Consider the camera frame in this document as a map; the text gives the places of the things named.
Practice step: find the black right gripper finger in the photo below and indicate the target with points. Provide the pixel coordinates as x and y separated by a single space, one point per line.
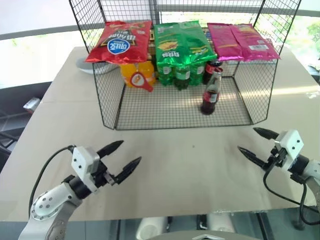
266 133
251 156

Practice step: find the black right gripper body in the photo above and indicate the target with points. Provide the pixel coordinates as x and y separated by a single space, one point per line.
276 160

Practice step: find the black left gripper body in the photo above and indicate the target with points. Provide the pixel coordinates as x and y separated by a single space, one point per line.
103 175

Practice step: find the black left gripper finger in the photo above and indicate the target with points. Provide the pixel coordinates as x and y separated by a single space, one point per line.
128 168
111 147

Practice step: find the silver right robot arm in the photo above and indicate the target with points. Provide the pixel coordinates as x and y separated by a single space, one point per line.
311 170

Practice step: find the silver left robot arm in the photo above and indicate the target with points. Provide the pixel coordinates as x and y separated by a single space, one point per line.
47 205

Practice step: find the glass cola bottle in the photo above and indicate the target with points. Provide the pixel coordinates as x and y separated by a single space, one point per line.
210 100

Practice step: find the orange soda bottle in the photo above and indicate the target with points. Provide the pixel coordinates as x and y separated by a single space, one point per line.
126 75
147 72

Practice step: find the plastic cola bottle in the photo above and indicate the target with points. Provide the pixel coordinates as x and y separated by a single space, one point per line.
208 71

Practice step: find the green soda bottle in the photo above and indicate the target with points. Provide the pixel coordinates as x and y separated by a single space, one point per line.
197 75
165 76
182 78

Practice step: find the beige table cover sheet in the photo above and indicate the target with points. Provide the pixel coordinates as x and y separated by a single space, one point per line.
175 162

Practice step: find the white cylinder under table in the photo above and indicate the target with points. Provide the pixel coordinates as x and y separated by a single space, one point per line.
150 227
220 222

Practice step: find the white bowl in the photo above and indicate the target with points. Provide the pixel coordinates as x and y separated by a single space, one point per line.
83 66

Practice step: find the grey box device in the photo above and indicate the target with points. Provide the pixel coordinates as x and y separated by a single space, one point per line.
31 103

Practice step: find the pink chips bag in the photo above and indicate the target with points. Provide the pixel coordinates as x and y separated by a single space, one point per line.
255 42
220 41

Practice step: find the grey rounded robot body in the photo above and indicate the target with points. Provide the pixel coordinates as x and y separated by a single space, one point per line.
200 237

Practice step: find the red chips bag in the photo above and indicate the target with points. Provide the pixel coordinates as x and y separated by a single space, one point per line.
120 42

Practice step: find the green chips bag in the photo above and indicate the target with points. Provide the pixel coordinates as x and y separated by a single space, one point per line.
175 45

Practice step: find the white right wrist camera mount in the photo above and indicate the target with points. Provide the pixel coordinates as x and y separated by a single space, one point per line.
291 145

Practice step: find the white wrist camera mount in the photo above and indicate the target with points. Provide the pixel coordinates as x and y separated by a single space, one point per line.
82 160
291 145

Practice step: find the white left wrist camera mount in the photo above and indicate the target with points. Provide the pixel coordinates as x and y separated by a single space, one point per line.
82 160

